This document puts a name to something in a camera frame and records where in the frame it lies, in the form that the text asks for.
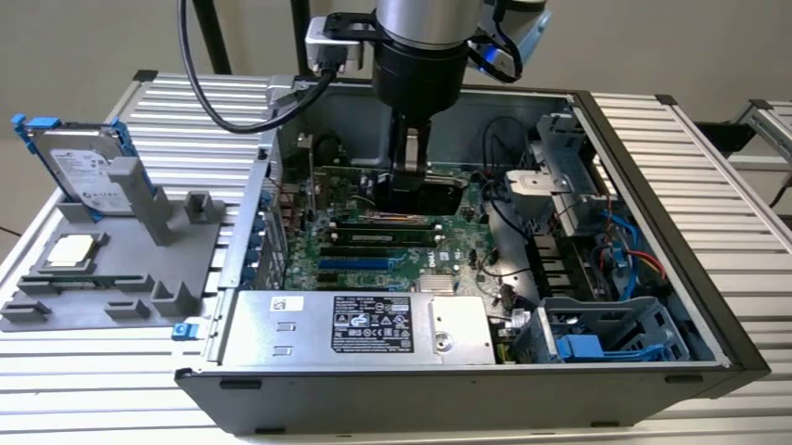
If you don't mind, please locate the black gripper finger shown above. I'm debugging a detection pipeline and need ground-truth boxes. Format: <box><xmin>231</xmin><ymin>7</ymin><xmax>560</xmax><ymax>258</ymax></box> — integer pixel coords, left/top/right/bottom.
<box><xmin>387</xmin><ymin>111</ymin><xmax>433</xmax><ymax>191</ymax></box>

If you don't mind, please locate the green graphics card black cover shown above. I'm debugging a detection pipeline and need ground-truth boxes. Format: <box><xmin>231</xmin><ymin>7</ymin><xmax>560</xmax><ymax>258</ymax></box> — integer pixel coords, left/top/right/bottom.
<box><xmin>295</xmin><ymin>133</ymin><xmax>466</xmax><ymax>218</ymax></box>

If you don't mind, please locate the CPU socket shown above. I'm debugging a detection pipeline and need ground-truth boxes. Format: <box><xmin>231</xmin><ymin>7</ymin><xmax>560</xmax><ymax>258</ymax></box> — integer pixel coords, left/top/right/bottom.
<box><xmin>361</xmin><ymin>209</ymin><xmax>429</xmax><ymax>220</ymax></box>

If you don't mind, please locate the black RAM slot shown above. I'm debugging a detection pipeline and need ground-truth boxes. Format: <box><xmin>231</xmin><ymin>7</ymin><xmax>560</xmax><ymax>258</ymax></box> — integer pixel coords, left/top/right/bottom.
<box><xmin>333</xmin><ymin>241</ymin><xmax>440</xmax><ymax>250</ymax></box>
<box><xmin>330</xmin><ymin>220</ymin><xmax>438</xmax><ymax>232</ymax></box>

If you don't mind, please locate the RAM stick with white label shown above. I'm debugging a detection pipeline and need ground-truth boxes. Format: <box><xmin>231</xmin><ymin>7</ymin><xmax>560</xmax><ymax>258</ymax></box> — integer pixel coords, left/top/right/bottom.
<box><xmin>337</xmin><ymin>230</ymin><xmax>434</xmax><ymax>247</ymax></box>

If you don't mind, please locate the green motherboard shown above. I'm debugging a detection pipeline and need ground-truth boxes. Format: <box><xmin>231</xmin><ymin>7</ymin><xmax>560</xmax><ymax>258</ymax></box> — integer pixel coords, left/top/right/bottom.
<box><xmin>281</xmin><ymin>166</ymin><xmax>533</xmax><ymax>307</ymax></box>

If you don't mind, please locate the long black expansion slot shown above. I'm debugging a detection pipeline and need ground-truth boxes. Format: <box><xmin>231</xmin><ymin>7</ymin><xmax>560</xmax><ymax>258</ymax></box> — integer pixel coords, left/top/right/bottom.
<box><xmin>319</xmin><ymin>247</ymin><xmax>401</xmax><ymax>259</ymax></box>

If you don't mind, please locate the grey metal drive bay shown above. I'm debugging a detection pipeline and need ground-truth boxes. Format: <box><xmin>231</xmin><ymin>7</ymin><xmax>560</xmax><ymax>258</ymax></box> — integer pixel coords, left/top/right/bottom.
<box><xmin>504</xmin><ymin>112</ymin><xmax>620</xmax><ymax>238</ymax></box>

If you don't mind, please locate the blue expansion slot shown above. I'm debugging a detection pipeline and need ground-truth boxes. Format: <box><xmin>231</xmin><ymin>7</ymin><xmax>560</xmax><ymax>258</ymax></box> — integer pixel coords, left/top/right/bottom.
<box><xmin>317</xmin><ymin>258</ymin><xmax>397</xmax><ymax>271</ymax></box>

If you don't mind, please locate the silver chipset heatsink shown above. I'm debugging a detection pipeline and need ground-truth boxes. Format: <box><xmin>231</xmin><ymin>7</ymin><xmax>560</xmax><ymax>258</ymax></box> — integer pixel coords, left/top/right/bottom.
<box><xmin>418</xmin><ymin>273</ymin><xmax>458</xmax><ymax>294</ymax></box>

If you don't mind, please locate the black card guide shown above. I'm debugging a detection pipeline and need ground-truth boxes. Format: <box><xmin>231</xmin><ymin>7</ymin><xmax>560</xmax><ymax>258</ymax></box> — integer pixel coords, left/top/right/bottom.
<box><xmin>525</xmin><ymin>234</ymin><xmax>586</xmax><ymax>300</ymax></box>

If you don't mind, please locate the silver power supply unit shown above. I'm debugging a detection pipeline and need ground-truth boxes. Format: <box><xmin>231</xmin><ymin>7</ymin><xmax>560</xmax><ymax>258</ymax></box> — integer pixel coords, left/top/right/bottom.
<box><xmin>219</xmin><ymin>289</ymin><xmax>500</xmax><ymax>367</ymax></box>

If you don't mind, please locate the grey plastic disk bay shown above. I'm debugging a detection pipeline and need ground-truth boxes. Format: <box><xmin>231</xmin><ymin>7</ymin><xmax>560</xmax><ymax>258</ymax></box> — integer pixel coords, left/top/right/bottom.
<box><xmin>534</xmin><ymin>296</ymin><xmax>693</xmax><ymax>365</ymax></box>

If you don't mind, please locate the grey parts rack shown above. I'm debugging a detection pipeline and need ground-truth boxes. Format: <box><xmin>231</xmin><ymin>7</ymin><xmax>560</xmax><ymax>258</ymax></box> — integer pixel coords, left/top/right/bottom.
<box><xmin>0</xmin><ymin>156</ymin><xmax>241</xmax><ymax>333</ymax></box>

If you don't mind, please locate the hard disk in blue carrier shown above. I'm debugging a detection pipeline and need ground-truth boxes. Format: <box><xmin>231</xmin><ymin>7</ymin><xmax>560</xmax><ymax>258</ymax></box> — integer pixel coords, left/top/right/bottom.
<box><xmin>11</xmin><ymin>113</ymin><xmax>147</xmax><ymax>222</ymax></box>

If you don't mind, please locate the blue disk carrier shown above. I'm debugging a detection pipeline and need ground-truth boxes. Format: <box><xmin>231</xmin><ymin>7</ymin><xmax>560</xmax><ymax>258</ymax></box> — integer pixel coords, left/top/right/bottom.
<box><xmin>554</xmin><ymin>334</ymin><xmax>677</xmax><ymax>363</ymax></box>

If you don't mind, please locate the green RAM stick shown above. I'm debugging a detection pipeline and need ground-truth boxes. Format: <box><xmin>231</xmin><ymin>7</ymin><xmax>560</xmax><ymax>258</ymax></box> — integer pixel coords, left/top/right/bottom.
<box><xmin>24</xmin><ymin>273</ymin><xmax>147</xmax><ymax>285</ymax></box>

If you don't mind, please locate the black grey PC case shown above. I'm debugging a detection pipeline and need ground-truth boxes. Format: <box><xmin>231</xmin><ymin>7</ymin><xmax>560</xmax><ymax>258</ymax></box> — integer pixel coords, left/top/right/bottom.
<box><xmin>174</xmin><ymin>76</ymin><xmax>773</xmax><ymax>437</ymax></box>

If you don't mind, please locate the silver CPU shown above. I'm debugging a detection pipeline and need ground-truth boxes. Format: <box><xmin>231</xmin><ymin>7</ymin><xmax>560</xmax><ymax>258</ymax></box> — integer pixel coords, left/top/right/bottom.
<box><xmin>47</xmin><ymin>234</ymin><xmax>104</xmax><ymax>268</ymax></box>

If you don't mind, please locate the metal slat side table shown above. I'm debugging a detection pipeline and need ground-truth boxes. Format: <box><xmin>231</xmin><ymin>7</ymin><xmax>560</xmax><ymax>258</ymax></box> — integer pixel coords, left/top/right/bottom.
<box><xmin>724</xmin><ymin>97</ymin><xmax>792</xmax><ymax>173</ymax></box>

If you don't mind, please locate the black cable loop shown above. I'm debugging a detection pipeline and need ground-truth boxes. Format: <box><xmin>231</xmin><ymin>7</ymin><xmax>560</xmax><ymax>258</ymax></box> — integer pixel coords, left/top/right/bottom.
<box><xmin>315</xmin><ymin>133</ymin><xmax>346</xmax><ymax>163</ymax></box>

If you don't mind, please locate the small silver wrist camera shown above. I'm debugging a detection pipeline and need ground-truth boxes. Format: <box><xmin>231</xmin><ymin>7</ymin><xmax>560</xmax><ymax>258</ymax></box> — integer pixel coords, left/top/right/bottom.
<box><xmin>468</xmin><ymin>40</ymin><xmax>518</xmax><ymax>83</ymax></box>

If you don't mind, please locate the black power wire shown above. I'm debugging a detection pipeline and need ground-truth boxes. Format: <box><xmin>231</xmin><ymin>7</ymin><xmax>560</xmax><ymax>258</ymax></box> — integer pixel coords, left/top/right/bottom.
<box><xmin>481</xmin><ymin>115</ymin><xmax>533</xmax><ymax>200</ymax></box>

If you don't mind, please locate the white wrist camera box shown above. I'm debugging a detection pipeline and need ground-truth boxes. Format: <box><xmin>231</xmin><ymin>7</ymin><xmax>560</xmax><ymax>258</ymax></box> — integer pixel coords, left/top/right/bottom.
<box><xmin>305</xmin><ymin>16</ymin><xmax>373</xmax><ymax>73</ymax></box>

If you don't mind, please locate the thick black camera cable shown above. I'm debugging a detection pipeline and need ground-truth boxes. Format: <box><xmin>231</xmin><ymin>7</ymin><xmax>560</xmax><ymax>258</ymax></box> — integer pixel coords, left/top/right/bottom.
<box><xmin>176</xmin><ymin>0</ymin><xmax>339</xmax><ymax>135</ymax></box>

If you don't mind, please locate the blue wire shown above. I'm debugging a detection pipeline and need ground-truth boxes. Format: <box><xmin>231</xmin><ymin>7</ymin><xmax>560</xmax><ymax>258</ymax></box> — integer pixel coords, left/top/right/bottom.
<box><xmin>598</xmin><ymin>207</ymin><xmax>643</xmax><ymax>302</ymax></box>

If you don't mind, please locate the red wire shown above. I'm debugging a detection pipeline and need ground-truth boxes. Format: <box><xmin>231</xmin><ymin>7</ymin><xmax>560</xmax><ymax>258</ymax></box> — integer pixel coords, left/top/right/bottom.
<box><xmin>628</xmin><ymin>248</ymin><xmax>668</xmax><ymax>280</ymax></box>

